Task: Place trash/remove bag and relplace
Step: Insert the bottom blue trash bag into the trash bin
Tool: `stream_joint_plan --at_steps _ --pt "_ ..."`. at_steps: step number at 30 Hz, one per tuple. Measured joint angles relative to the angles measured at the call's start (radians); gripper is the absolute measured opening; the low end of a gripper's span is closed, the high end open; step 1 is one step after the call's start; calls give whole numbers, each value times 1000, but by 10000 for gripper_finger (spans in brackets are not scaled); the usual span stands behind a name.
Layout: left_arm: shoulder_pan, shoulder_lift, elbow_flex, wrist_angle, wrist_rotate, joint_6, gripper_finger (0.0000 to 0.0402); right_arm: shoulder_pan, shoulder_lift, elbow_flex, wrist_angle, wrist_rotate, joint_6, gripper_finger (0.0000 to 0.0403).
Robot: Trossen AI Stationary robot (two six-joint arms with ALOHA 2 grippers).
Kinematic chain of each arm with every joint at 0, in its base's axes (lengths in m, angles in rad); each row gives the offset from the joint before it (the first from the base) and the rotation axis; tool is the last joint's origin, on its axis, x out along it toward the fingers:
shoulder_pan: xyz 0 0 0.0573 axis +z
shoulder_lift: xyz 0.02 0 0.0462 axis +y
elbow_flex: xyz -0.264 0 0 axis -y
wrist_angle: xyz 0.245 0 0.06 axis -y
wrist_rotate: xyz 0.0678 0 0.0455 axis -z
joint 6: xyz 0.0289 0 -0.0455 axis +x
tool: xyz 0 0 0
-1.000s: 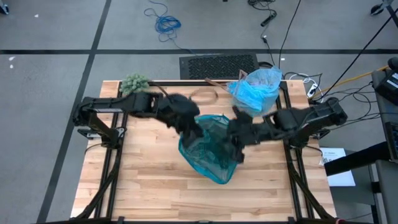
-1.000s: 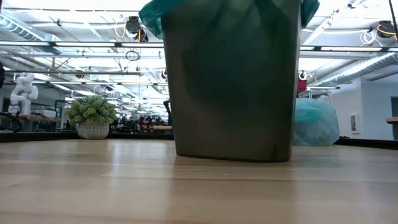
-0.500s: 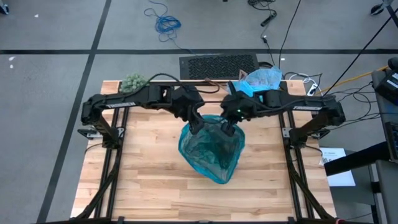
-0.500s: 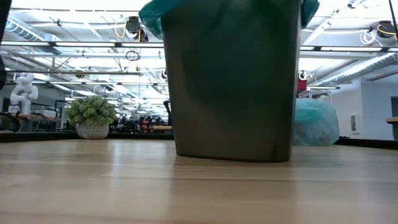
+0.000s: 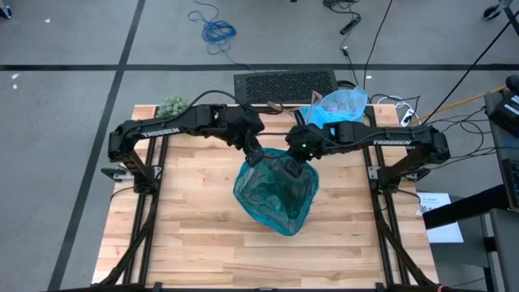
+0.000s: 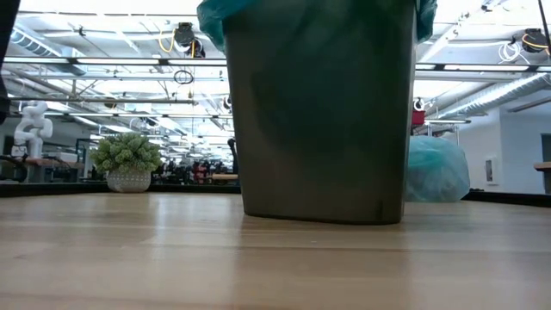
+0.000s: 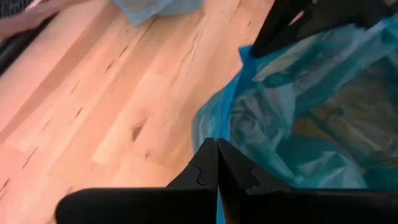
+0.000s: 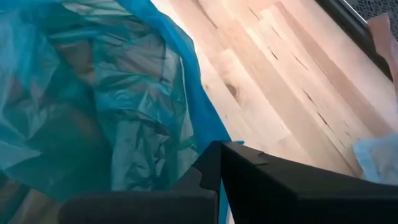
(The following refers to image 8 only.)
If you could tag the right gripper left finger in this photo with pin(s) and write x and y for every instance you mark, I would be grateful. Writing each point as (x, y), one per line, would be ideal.
(140, 208)

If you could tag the light blue trash bag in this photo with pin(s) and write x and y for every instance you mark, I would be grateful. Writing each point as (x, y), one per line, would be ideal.
(377, 158)

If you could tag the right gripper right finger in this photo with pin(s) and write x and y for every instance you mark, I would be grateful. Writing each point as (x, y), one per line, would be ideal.
(311, 199)

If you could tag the teal trash bag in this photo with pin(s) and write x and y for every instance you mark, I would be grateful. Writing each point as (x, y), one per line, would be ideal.
(124, 93)

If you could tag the black aluminium cross rail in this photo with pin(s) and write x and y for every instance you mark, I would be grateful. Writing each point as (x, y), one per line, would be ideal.
(351, 25)

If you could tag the black perforated floor mat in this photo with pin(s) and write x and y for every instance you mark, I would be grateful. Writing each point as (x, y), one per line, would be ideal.
(379, 7)

